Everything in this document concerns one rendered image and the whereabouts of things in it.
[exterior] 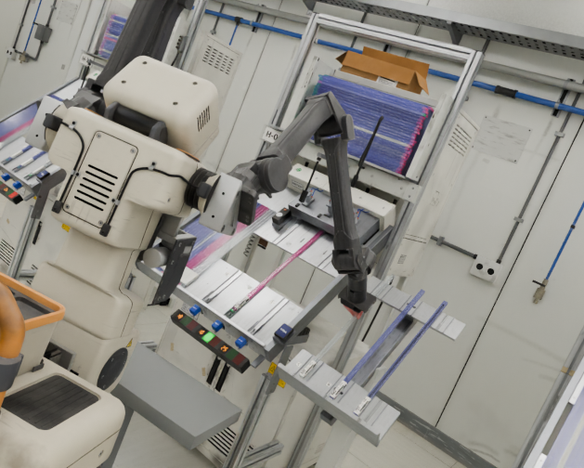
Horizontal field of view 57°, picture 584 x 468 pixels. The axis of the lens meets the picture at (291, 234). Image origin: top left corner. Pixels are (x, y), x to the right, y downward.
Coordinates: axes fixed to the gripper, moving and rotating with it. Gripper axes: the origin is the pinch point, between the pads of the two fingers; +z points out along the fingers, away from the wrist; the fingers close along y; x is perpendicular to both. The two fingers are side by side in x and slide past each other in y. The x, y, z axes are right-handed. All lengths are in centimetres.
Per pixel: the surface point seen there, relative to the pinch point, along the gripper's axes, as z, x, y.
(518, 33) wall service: 2, -218, 43
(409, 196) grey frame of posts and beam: -6, -53, 13
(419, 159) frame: -18, -59, 14
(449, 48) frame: -44, -93, 24
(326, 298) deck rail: 7.8, -4.6, 15.8
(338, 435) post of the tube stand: 25.4, 25.3, -11.1
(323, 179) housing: 0, -48, 50
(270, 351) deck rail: 6.3, 23.7, 16.0
